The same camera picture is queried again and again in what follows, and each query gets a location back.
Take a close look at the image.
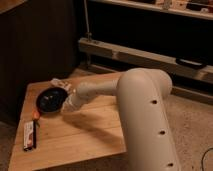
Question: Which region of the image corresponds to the white bottle lying down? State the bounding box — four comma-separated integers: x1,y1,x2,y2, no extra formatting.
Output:
50,78,72,92

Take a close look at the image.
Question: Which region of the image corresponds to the wooden low table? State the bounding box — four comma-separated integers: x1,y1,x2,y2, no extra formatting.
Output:
8,82,128,171

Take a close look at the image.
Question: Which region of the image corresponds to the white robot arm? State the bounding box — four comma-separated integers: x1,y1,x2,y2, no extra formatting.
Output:
62,68,181,171

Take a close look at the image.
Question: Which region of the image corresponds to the metal vertical pole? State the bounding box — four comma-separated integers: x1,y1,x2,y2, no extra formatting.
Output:
83,0,92,41

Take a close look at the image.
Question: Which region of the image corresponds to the black ceramic bowl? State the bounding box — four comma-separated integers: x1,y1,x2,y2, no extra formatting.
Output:
36,87,68,114

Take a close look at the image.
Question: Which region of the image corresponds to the orange handled knife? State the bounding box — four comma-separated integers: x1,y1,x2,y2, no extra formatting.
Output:
32,109,40,149

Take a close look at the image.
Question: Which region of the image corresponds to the black handle on ledge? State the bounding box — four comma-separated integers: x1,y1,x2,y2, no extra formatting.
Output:
175,58,207,70

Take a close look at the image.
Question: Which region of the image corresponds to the black cable on floor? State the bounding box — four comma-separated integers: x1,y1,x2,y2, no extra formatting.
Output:
200,147,213,171

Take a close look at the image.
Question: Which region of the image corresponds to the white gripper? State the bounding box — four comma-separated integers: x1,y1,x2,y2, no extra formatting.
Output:
61,90,82,112

